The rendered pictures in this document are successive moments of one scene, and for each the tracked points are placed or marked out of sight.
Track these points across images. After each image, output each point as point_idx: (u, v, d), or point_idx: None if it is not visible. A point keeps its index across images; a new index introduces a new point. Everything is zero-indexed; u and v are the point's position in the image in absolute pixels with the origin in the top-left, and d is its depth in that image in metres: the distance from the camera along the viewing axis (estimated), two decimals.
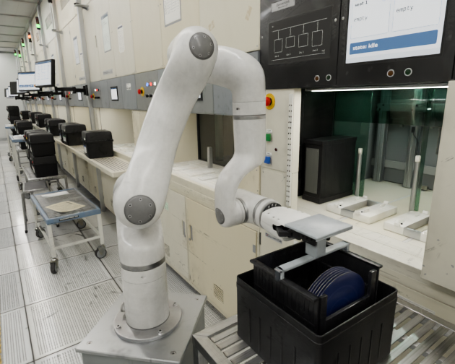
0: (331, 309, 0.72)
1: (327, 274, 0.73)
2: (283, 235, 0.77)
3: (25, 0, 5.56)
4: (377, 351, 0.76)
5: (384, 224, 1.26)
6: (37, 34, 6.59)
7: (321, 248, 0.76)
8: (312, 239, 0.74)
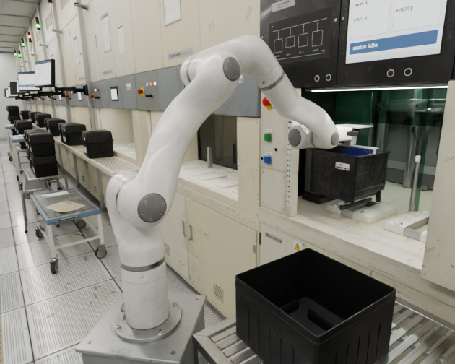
0: None
1: (360, 149, 1.33)
2: (357, 133, 1.23)
3: (25, 0, 5.56)
4: (375, 351, 0.76)
5: (384, 224, 1.26)
6: (37, 34, 6.59)
7: None
8: (357, 131, 1.29)
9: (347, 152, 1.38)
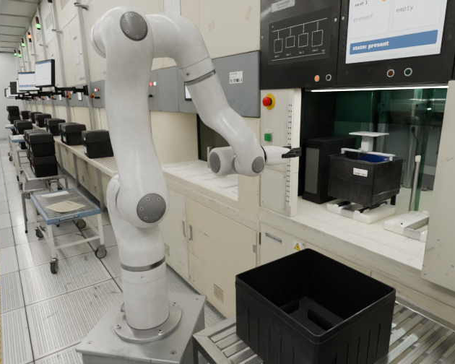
0: None
1: None
2: (295, 155, 1.06)
3: (25, 0, 5.56)
4: (375, 351, 0.76)
5: (384, 224, 1.26)
6: (37, 34, 6.59)
7: None
8: (300, 152, 1.12)
9: (363, 157, 1.45)
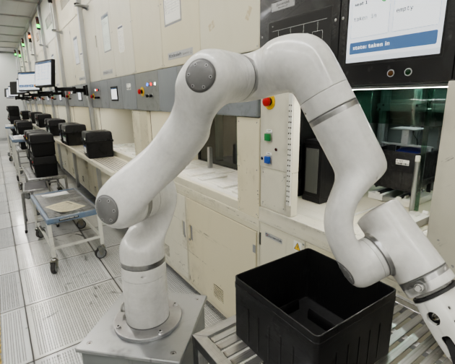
0: None
1: (414, 148, 1.58)
2: None
3: (25, 0, 5.56)
4: (375, 351, 0.76)
5: None
6: (37, 34, 6.59)
7: None
8: None
9: (401, 150, 1.63)
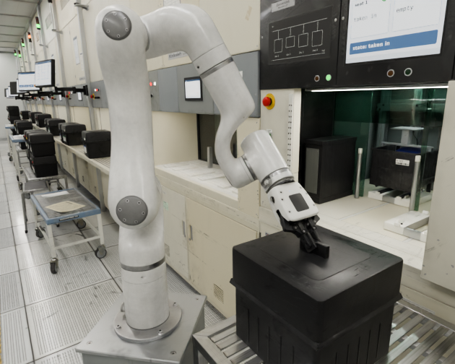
0: None
1: (414, 148, 1.58)
2: (317, 221, 0.82)
3: (25, 0, 5.56)
4: (375, 351, 0.76)
5: (384, 224, 1.26)
6: (37, 34, 6.59)
7: None
8: None
9: (401, 150, 1.63)
